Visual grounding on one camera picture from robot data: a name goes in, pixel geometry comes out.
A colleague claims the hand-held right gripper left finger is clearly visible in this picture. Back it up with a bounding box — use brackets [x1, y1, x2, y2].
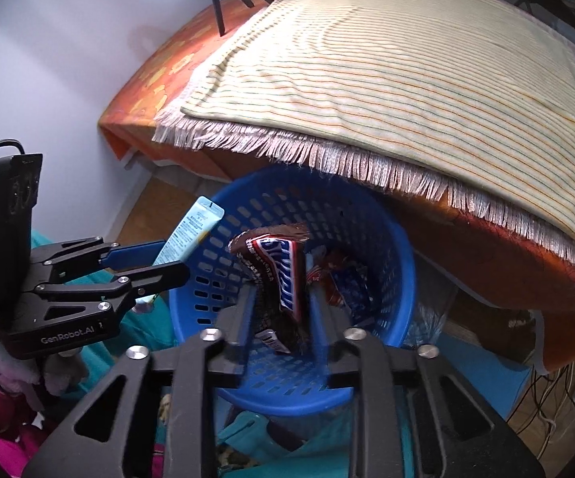
[21, 284, 259, 478]

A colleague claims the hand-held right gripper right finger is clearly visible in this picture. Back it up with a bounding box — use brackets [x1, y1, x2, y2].
[306, 286, 547, 478]

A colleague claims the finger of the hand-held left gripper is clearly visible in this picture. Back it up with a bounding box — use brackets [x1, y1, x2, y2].
[33, 260, 192, 318]
[30, 235, 167, 280]

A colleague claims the brown chocolate bar wrapper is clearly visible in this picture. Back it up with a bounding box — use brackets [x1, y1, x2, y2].
[228, 223, 313, 354]

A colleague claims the light blue sachet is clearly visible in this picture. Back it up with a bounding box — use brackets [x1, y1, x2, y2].
[152, 196, 226, 266]

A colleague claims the blue plastic basket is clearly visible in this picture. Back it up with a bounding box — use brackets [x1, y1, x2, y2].
[168, 164, 418, 419]

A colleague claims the teal cloth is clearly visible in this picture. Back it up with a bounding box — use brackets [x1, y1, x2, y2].
[31, 229, 418, 478]

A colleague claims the clear plastic bag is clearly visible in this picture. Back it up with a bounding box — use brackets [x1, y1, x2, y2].
[407, 279, 464, 355]

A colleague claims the blue mat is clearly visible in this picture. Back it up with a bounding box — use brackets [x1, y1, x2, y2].
[437, 331, 534, 402]

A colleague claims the yellow striped fringed blanket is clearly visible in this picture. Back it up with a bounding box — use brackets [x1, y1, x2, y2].
[152, 0, 575, 264]

